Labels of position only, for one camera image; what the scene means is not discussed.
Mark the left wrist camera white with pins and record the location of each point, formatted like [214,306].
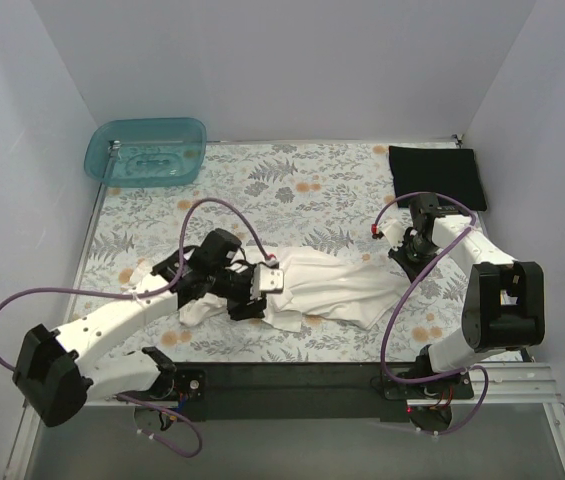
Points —
[268,278]

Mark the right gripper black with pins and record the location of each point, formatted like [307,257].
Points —
[409,255]

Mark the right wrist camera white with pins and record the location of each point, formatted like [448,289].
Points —
[390,230]

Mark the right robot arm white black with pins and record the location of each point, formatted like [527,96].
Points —
[504,305]

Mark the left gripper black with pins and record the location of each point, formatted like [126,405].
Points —
[250,293]

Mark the aluminium frame rail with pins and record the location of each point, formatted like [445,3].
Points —
[513,428]

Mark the floral table mat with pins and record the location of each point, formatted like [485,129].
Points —
[324,196]

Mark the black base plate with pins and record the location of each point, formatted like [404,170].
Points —
[299,391]

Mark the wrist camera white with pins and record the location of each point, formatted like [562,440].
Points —
[390,230]
[268,278]

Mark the teal plastic basket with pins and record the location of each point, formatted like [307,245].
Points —
[146,153]

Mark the white t shirt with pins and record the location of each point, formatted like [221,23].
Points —
[315,284]

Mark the folded black t shirt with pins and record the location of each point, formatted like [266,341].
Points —
[451,172]

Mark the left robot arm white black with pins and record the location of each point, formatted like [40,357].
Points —
[59,371]

